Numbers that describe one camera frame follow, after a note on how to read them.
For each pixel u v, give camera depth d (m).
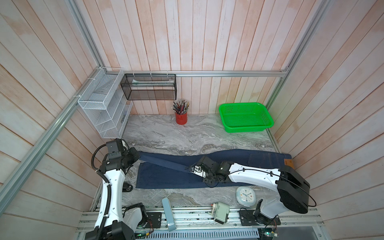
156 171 0.89
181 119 1.10
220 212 0.72
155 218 0.73
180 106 1.05
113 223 0.39
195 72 0.97
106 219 0.39
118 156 0.57
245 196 0.78
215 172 0.62
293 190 0.43
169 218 0.71
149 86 1.04
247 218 0.73
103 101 0.69
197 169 0.73
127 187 0.80
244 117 1.18
